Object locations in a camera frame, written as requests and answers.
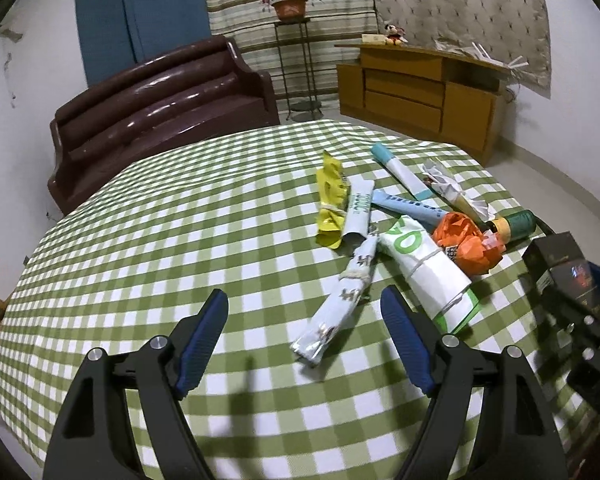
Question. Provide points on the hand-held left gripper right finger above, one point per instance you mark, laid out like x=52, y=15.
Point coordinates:
x=405, y=340

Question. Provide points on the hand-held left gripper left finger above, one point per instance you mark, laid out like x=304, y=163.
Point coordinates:
x=205, y=340

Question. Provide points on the white green pack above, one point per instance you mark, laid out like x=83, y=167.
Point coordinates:
x=430, y=270

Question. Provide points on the orange plastic wrapper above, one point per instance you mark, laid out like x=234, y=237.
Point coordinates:
x=460, y=240

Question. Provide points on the white paper wrapper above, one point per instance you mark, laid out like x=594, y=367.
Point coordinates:
x=447, y=187

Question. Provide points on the light blue snack wrapper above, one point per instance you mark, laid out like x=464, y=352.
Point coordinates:
x=340, y=300

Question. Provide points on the green checked tablecloth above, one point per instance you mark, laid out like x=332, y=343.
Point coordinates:
x=180, y=210

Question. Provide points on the blue tube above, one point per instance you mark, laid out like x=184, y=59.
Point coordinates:
x=405, y=206

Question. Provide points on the white green rolled tube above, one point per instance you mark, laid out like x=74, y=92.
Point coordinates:
x=357, y=210

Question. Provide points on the yellow snack wrapper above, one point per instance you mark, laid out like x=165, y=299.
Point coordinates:
x=330, y=195

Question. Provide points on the teal and white tube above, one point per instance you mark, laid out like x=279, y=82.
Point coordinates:
x=400, y=170

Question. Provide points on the wooden cabinet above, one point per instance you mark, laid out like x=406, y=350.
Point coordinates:
x=405, y=105

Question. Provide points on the white sticks in clear wrap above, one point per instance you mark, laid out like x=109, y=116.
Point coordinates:
x=480, y=54

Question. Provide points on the dark brown leather sofa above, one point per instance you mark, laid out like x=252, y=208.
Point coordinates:
x=155, y=100

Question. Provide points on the black metal plant stand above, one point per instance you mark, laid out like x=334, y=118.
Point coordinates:
x=304, y=106

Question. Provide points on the plush mouse toy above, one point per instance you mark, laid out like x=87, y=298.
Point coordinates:
x=395, y=35

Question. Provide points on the small beige box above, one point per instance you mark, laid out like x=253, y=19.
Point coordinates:
x=374, y=39

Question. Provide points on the blue curtain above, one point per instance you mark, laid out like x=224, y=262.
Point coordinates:
x=130, y=10

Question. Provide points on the orange flower pot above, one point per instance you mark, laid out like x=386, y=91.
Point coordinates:
x=290, y=10

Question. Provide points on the striped curtain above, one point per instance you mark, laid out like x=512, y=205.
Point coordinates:
x=330, y=0

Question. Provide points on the quilted beige wall cloth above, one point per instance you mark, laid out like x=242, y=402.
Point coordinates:
x=455, y=0

